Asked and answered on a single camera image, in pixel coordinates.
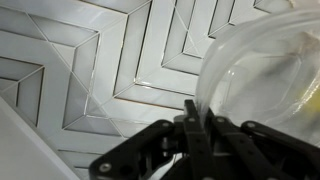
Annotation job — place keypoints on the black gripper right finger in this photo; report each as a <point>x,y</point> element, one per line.
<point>253,150</point>

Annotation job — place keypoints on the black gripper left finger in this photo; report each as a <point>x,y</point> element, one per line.
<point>196,146</point>

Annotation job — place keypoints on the clear plastic lunch box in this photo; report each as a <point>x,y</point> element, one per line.
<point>260,73</point>

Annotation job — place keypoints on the white tall side panel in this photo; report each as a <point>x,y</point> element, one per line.
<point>23,150</point>

